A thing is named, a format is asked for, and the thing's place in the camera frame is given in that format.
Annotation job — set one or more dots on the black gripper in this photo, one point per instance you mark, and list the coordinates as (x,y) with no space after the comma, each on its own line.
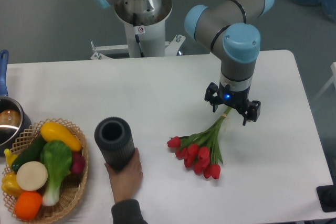
(238,100)

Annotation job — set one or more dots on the dark grey ribbed vase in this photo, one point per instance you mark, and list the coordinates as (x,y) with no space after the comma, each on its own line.
(114,139)

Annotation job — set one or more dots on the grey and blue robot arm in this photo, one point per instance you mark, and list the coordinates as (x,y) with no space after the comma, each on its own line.
(226,31)

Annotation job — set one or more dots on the grey sleeved forearm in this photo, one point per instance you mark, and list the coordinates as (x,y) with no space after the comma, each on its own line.
(127,212)

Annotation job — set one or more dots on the person's hand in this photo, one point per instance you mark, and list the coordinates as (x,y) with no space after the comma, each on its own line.
(126,182)

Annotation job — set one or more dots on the red tulip bouquet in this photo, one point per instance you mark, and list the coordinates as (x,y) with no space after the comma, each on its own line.
(200,151)

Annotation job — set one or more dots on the white furniture edge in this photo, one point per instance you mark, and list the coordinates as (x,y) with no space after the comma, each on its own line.
(330,81)

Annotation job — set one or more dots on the black device at table edge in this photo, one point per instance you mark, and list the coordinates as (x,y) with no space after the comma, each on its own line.
(326,195)

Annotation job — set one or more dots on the red purple radish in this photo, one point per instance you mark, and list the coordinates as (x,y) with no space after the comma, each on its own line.
(78,163)

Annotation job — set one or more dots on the woven wicker basket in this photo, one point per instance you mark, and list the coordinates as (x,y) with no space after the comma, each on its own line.
(72,187)

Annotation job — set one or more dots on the green bok choy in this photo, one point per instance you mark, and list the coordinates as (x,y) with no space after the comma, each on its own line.
(57,158)

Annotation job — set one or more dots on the yellow squash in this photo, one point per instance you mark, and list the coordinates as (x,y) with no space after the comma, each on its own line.
(52,131)

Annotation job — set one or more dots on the dark green cucumber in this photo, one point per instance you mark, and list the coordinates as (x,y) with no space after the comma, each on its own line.
(31,153)

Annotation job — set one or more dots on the cream round disc vegetable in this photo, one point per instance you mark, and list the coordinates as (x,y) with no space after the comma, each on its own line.
(31,176)

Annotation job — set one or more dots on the orange fruit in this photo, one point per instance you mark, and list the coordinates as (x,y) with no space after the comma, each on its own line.
(27,205)

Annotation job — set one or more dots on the yellow banana tip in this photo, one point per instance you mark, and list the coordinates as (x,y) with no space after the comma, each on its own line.
(10,157)

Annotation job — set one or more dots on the yellow bell pepper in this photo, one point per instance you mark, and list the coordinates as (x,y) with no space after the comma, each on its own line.
(10,185)

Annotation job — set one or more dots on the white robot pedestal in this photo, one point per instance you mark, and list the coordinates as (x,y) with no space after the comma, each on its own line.
(145,29)

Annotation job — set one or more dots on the blue handled saucepan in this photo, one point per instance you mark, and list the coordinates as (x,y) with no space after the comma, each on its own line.
(13,118)

